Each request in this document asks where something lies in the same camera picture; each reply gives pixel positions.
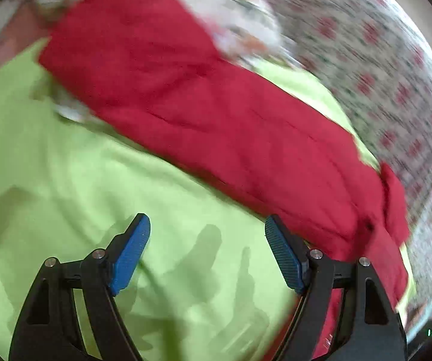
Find red quilted jacket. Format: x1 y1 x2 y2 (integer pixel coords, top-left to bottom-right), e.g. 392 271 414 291
39 0 409 358

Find lime green bed sheet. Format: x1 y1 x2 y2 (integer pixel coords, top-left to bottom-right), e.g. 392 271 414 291
0 37 418 361

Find small rose print quilt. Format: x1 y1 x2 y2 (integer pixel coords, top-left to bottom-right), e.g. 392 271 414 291
268 0 432 338

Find large floral print pillow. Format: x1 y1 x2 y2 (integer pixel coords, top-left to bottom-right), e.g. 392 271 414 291
31 0 296 122

